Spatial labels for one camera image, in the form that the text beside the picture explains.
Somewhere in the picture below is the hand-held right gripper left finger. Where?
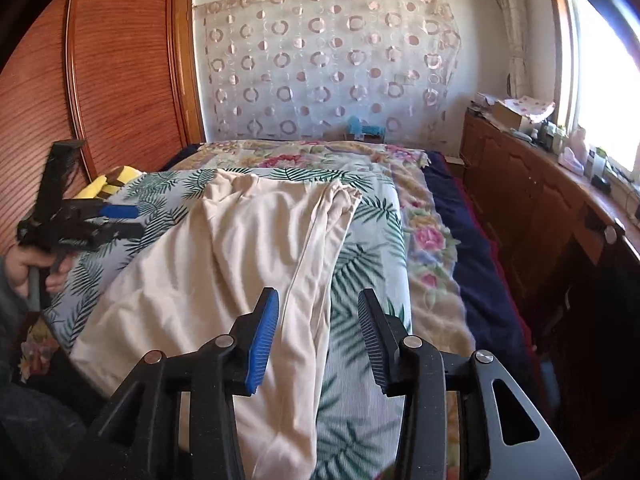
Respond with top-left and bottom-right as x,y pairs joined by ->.
60,287 -> 281,480

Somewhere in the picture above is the dark cloth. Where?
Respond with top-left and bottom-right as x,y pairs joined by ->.
0,380 -> 90,480

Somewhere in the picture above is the floral blanket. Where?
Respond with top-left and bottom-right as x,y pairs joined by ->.
192,139 -> 477,363

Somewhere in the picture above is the wooden side cabinet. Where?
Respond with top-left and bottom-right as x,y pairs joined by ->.
459,109 -> 640,461

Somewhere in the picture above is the white lace window curtain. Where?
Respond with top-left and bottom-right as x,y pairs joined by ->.
491,0 -> 532,97

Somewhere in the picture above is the pink tissue pack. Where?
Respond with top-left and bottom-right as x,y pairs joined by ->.
559,127 -> 592,177

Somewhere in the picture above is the beige printed t-shirt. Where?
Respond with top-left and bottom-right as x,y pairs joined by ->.
70,169 -> 362,480

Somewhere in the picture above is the blue plastic toy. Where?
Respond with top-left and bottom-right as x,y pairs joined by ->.
345,116 -> 387,143

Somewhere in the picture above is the wooden wardrobe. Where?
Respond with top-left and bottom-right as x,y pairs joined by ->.
0,0 -> 207,247

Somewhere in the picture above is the person's left hand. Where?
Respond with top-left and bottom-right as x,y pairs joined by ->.
7,245 -> 72,302

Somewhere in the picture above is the cardboard box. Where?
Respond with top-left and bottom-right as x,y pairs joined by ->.
491,102 -> 532,132

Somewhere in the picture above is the pink dotted paper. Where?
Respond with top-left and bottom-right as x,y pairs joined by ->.
501,96 -> 557,124

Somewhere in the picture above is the sheer circle-pattern wall curtain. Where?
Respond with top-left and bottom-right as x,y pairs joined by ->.
192,0 -> 462,149

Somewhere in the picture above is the window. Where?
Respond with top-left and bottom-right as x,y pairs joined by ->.
562,0 -> 640,178

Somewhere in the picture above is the person's left forearm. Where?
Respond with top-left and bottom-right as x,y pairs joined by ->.
0,255 -> 32,386

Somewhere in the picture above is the leaf-print bed sheet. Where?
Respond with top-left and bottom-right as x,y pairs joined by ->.
42,166 -> 417,480

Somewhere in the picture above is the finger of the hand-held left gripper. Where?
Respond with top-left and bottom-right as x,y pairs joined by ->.
97,203 -> 140,220
100,223 -> 146,242

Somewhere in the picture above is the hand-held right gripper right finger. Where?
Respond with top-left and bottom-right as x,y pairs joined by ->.
356,288 -> 581,480

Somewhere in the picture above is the navy blue blanket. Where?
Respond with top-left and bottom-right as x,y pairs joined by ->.
424,150 -> 540,388

